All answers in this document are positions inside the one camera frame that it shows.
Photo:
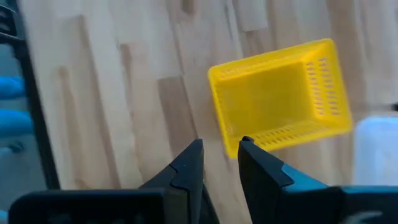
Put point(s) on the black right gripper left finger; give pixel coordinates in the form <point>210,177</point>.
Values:
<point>186,186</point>

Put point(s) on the clear plastic basket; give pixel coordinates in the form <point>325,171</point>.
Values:
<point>377,149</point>

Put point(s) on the person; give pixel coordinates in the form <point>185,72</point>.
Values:
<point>14,123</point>

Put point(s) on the yellow slotted plastic basket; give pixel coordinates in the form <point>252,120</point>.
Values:
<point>264,99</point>

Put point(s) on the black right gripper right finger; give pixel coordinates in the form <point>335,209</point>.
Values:
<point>264,193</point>

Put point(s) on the black aluminium table frame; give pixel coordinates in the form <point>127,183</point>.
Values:
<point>39,130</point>

